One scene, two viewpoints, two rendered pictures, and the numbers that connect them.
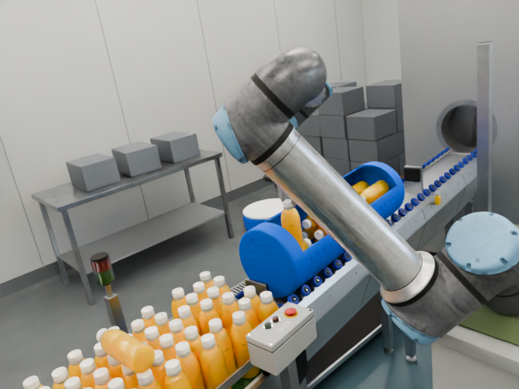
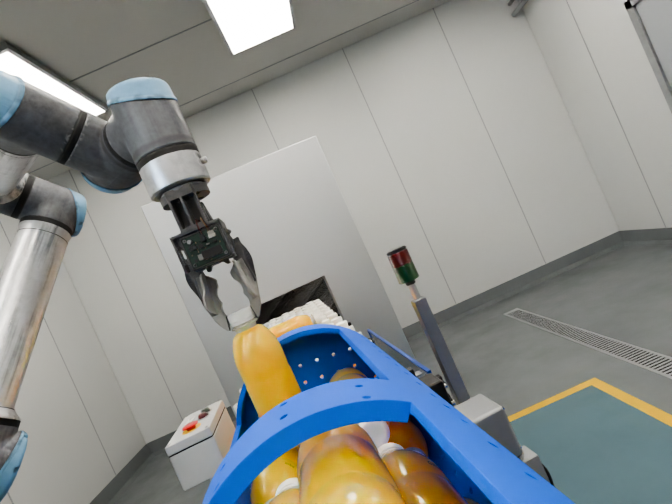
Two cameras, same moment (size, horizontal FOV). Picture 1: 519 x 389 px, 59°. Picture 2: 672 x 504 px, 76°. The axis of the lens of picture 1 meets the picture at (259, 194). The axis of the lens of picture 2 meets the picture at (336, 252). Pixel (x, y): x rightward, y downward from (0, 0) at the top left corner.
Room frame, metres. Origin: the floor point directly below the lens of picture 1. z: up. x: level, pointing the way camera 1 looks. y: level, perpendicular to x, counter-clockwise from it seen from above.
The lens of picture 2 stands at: (2.15, -0.51, 1.34)
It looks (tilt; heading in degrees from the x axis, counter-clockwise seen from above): 1 degrees down; 128
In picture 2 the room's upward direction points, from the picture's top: 24 degrees counter-clockwise
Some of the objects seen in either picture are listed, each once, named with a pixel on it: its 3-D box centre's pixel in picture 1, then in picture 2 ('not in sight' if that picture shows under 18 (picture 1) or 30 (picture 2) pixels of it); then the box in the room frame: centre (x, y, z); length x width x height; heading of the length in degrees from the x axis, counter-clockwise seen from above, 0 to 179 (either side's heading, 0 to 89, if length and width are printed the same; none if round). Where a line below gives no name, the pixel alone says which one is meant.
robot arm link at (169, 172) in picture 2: not in sight; (179, 178); (1.62, -0.11, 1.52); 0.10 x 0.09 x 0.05; 45
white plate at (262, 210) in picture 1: (268, 208); not in sight; (2.30, -0.04, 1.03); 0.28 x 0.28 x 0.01
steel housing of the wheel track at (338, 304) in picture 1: (391, 233); not in sight; (2.26, -0.67, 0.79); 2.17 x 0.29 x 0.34; 136
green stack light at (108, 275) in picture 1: (104, 275); (406, 272); (1.49, 0.59, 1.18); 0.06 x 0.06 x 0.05
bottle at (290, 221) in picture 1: (291, 229); (269, 379); (1.61, -0.10, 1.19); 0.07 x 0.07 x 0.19
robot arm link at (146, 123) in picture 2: not in sight; (152, 126); (1.62, -0.11, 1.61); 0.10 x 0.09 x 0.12; 178
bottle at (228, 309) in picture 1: (233, 324); not in sight; (1.34, 0.15, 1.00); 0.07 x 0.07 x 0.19
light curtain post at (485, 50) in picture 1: (483, 202); not in sight; (2.35, -1.22, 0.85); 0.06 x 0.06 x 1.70; 46
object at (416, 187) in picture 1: (412, 180); not in sight; (2.46, -0.87, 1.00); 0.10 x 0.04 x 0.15; 46
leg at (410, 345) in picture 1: (408, 312); not in sight; (2.21, -0.72, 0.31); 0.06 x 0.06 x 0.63; 46
